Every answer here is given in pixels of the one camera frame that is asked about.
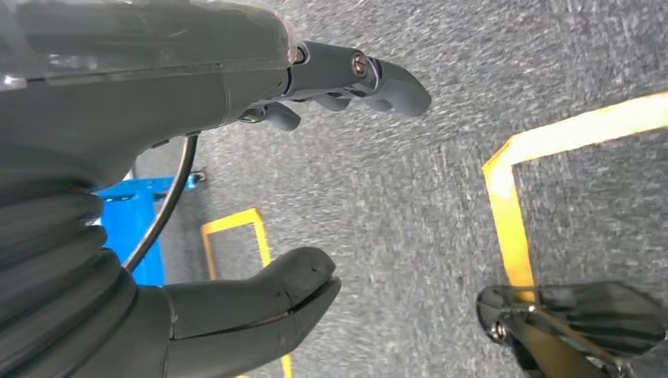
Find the blue metal shelf rack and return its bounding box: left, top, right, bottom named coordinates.
left=96, top=168, right=207, bottom=287

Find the black left robot foot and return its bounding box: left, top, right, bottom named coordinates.
left=476, top=281, right=668, bottom=378

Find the black cable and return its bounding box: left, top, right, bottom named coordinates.
left=122, top=135, right=199, bottom=273

